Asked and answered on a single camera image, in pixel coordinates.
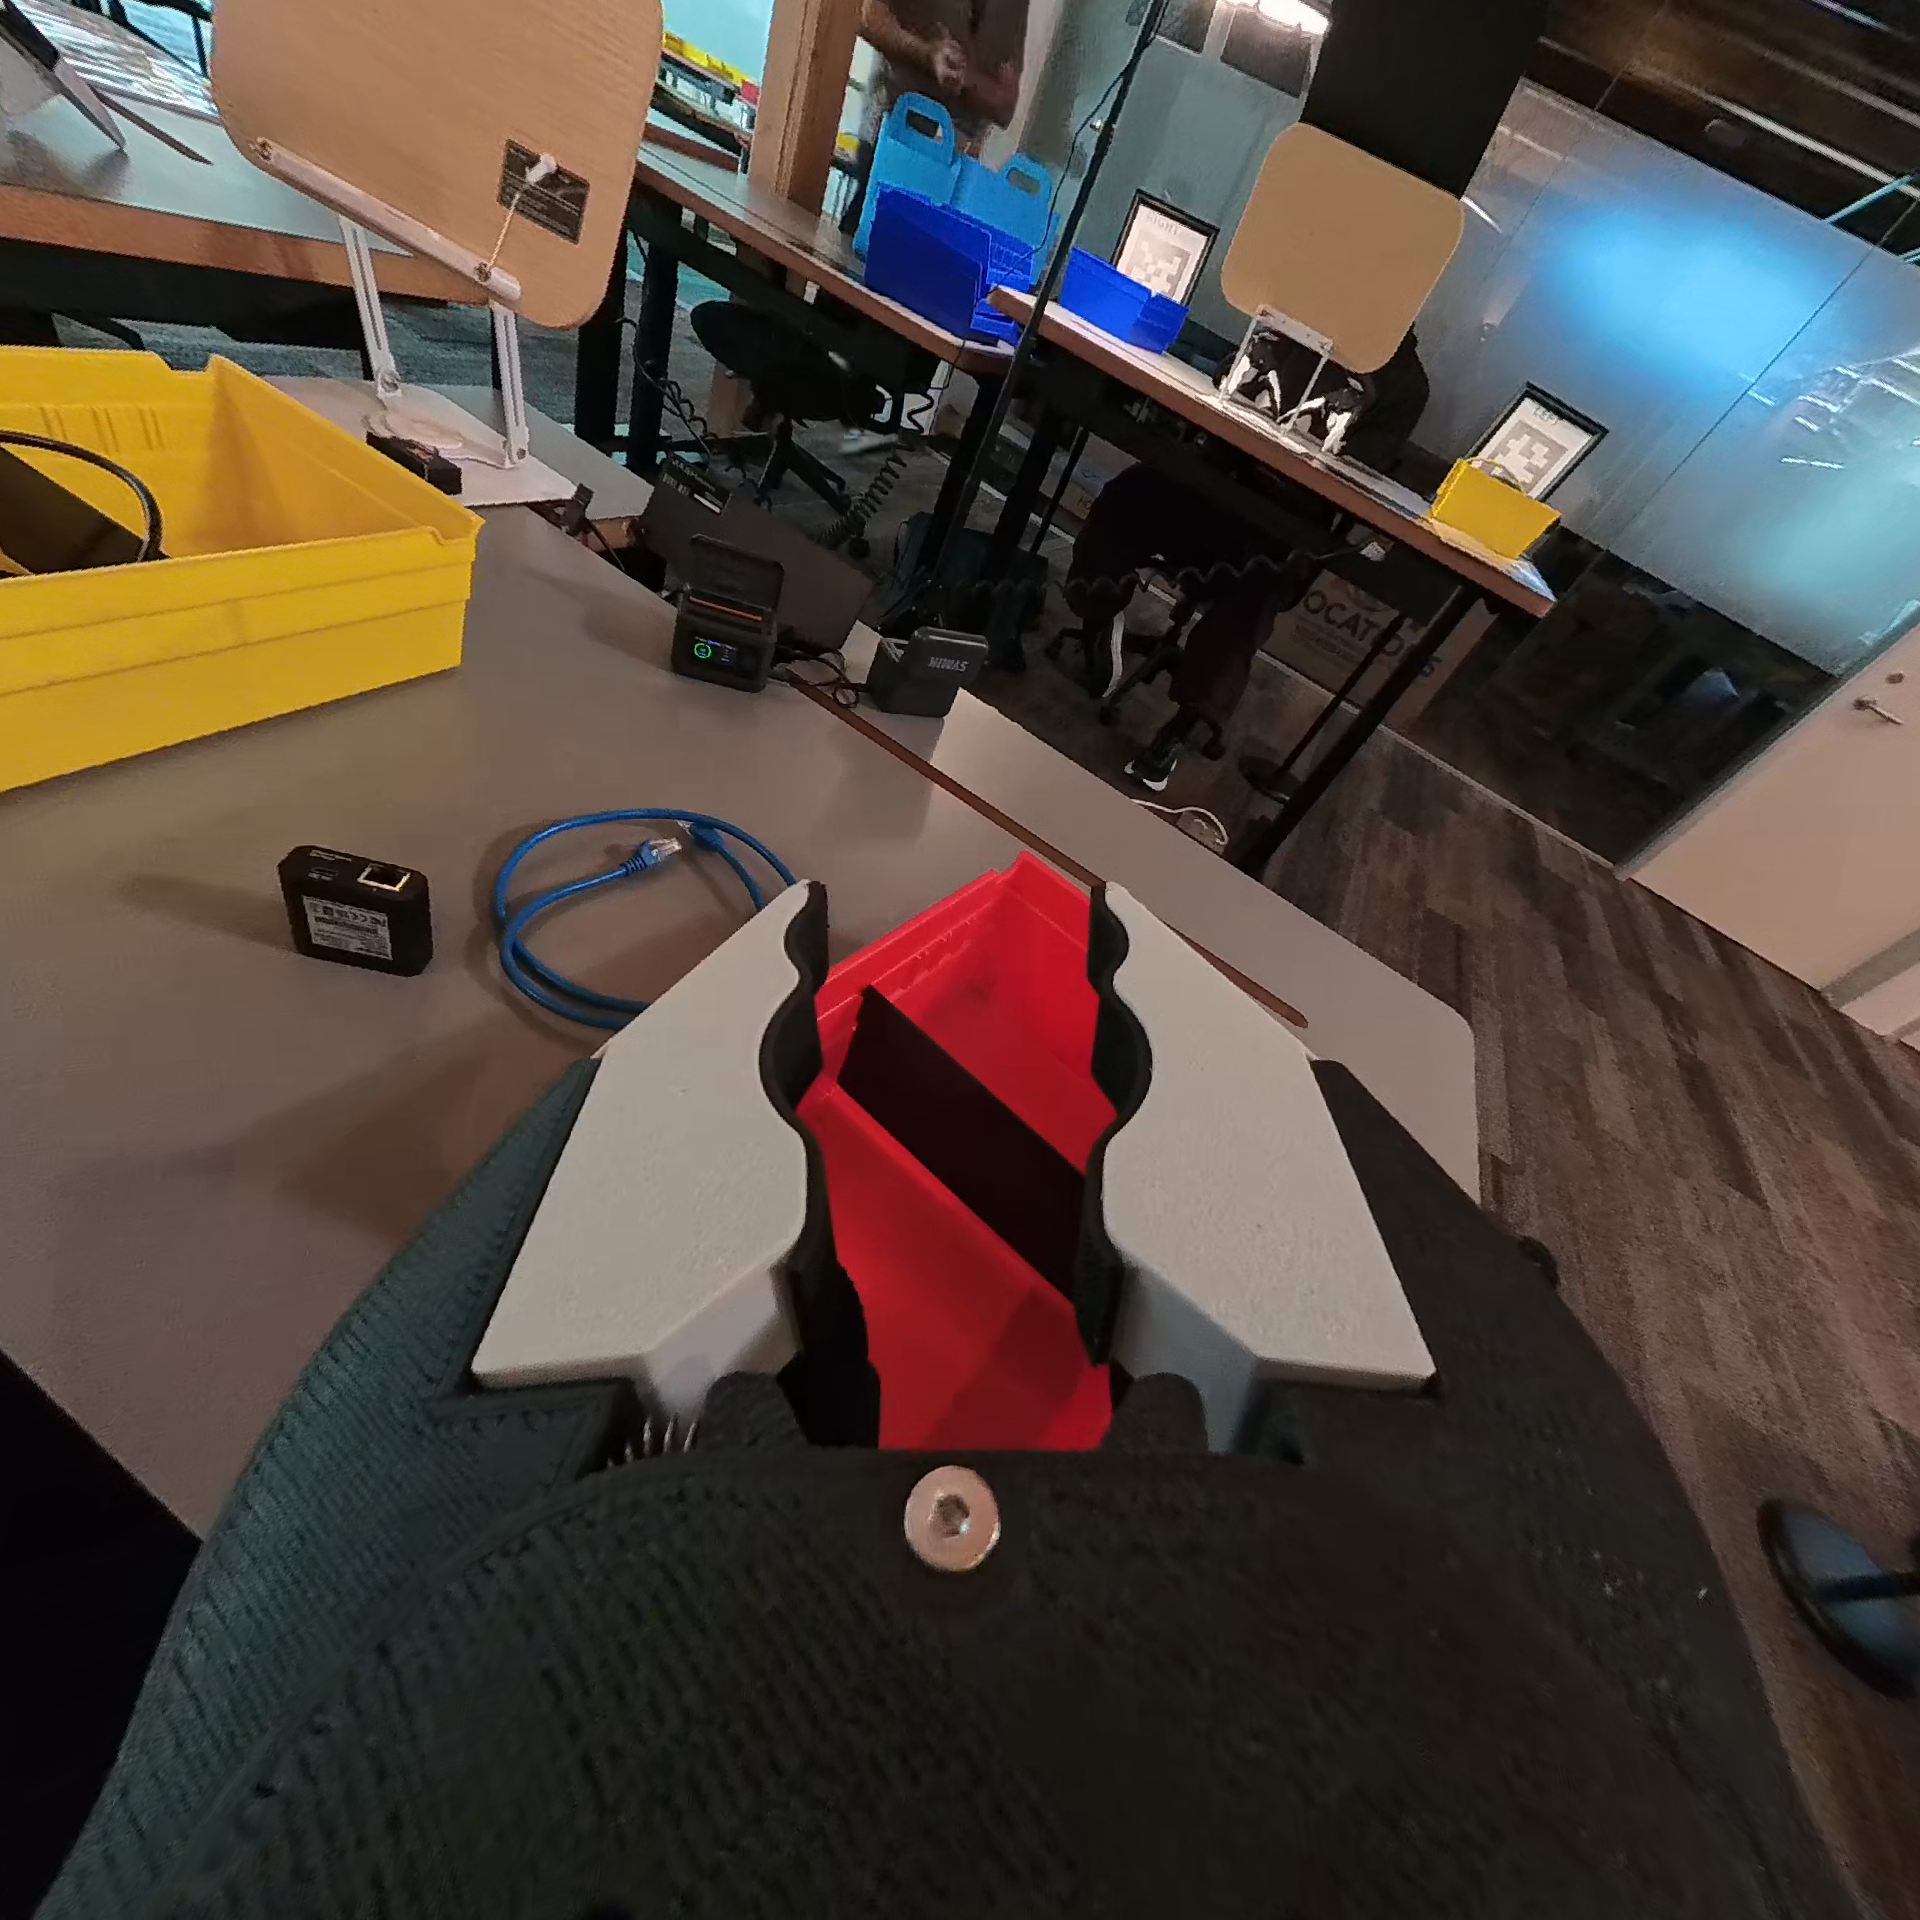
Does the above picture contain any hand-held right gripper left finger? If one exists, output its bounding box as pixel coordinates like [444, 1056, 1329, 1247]
[469, 879, 886, 1454]

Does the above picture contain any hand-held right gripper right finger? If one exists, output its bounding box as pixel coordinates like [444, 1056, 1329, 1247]
[1067, 879, 1442, 1454]

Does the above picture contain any blue ethernet cable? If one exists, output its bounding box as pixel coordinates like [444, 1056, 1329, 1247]
[496, 808, 801, 1033]

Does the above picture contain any black network adapter box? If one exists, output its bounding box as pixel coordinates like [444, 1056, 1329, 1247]
[277, 843, 434, 977]

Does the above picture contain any red plastic bin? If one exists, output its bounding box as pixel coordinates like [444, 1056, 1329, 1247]
[790, 853, 1120, 1454]

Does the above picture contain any black divider in red bin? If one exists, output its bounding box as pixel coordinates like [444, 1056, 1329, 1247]
[833, 982, 1088, 1297]

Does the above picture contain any cardboard box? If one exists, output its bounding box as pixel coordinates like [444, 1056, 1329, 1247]
[1290, 563, 1489, 721]

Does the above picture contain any grey charger block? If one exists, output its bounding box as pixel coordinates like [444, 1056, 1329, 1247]
[870, 627, 992, 718]

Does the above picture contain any small black printer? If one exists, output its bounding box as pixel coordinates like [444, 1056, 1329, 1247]
[670, 534, 788, 693]

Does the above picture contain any black case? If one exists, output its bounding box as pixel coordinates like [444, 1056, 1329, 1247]
[638, 457, 881, 653]

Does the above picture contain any white door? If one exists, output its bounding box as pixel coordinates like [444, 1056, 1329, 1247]
[1628, 598, 1920, 1037]

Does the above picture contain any person's shoe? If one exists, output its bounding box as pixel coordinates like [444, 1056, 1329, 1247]
[1758, 1499, 1920, 1695]

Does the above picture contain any small yellow plastic bin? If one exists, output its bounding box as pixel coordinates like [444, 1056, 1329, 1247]
[1418, 457, 1562, 564]

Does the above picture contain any large yellow plastic bin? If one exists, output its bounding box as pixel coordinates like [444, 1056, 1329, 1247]
[0, 345, 485, 793]

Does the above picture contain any wooden desk with black legs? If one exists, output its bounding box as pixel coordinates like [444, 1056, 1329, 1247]
[0, 135, 483, 309]
[990, 285, 1562, 879]
[630, 141, 1021, 495]

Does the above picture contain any framed tag marker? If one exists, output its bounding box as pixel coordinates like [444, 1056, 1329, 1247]
[1464, 381, 1609, 505]
[1114, 192, 1220, 301]

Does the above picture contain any black office chair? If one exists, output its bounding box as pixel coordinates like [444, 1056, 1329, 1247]
[690, 300, 886, 519]

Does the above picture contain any single blue bin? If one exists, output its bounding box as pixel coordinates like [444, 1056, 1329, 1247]
[1035, 246, 1192, 355]

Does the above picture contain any black divider in yellow bin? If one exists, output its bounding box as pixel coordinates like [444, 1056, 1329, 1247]
[0, 449, 145, 577]

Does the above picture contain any small wooden board stand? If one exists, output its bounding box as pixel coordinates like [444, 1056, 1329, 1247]
[1219, 124, 1465, 452]

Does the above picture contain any stack of blue bins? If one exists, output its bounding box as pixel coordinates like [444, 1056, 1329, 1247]
[861, 188, 1037, 337]

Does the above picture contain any black tripod pole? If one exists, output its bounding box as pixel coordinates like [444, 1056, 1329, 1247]
[884, 0, 1173, 633]

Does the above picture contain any large wooden board stand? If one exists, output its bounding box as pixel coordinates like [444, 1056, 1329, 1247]
[211, 0, 665, 470]

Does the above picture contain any wooden pillar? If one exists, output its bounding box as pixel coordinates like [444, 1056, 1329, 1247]
[749, 0, 864, 213]

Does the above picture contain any grey tablet stand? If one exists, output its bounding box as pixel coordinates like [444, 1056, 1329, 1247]
[0, 0, 128, 153]

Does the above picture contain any black coiled cable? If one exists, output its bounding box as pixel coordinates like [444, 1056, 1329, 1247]
[1072, 551, 1354, 605]

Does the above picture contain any thin black cable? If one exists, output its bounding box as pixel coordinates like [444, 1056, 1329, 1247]
[0, 430, 166, 571]

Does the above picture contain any light blue handled bag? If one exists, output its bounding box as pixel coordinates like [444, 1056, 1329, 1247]
[873, 93, 1051, 243]

